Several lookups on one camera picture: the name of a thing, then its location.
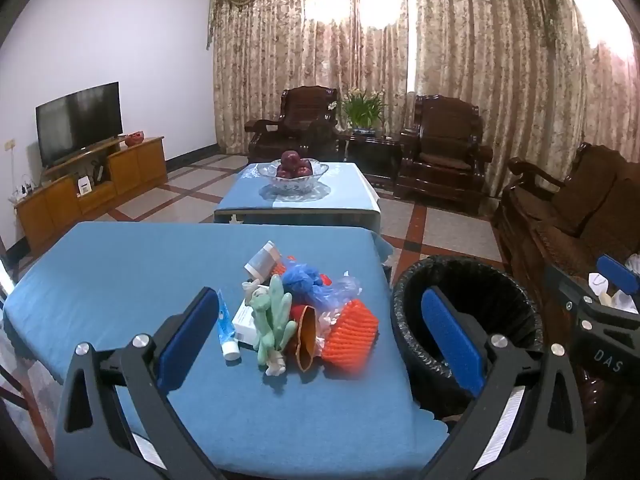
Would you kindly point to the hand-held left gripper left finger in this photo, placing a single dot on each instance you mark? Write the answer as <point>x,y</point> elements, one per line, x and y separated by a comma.
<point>187,340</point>

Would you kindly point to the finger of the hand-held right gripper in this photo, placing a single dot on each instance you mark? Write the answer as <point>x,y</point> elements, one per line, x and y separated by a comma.
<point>570,290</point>
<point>617,275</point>

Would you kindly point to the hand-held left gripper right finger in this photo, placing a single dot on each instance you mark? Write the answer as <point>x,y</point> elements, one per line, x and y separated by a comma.
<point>452,335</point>

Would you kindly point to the blue toothpaste tube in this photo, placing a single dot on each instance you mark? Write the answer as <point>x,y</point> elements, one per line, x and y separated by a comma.
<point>227,330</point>

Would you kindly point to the black lined trash bin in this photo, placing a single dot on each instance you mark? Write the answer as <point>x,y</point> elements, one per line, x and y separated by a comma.
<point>415,310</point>

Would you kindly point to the small white carton box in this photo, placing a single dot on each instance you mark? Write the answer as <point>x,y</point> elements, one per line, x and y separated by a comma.
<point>245,327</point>

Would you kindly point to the green rubber glove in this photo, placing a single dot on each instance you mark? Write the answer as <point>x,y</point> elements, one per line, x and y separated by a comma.
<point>272,325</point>

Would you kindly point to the orange foam fruit net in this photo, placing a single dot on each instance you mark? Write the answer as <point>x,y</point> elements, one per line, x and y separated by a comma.
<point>284,266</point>
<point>350,340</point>

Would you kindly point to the grey paper cup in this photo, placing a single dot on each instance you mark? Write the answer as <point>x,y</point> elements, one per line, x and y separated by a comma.
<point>262,260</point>

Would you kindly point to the brown paper cup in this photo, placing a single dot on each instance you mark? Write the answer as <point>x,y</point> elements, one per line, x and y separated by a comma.
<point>306,340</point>

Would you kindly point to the clear plastic bag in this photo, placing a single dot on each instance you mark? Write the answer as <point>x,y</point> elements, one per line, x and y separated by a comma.
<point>342,290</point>

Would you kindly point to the white tissue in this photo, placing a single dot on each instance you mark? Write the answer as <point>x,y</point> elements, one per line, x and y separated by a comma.
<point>329,322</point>

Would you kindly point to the blue plastic bag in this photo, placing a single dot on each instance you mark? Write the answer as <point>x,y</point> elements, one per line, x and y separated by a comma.
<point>302,280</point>

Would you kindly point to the white plastic bag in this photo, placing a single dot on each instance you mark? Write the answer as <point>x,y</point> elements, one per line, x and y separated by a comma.
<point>599,285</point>

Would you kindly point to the dark wooden sofa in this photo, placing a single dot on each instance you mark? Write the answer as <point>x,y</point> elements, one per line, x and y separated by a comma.
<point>575,200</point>

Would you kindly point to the blue and white tablecloth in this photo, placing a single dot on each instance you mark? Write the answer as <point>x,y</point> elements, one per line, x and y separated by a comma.
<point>350,190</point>

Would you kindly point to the wooden television cabinet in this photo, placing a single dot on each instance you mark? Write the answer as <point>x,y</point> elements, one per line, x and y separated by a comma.
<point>135,165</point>

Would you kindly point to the glass fruit bowl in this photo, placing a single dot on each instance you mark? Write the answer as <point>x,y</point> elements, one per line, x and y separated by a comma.
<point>300,184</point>

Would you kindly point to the red apple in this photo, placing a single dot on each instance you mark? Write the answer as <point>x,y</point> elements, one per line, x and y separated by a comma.
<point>303,169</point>
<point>283,172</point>
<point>290,158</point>

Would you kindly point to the dark wooden side table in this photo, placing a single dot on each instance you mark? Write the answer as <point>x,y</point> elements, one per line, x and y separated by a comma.
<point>372,152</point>

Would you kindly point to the dark wooden armchair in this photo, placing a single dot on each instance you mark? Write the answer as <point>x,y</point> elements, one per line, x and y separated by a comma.
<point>445,130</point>
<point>305,110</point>

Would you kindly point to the potted green plant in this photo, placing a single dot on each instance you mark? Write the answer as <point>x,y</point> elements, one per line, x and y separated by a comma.
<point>362,110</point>

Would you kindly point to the flat screen television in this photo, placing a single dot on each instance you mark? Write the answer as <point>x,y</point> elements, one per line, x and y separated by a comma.
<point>80,122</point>

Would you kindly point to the floral beige curtain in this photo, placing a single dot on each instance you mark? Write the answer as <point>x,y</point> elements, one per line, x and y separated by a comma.
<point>475,60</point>

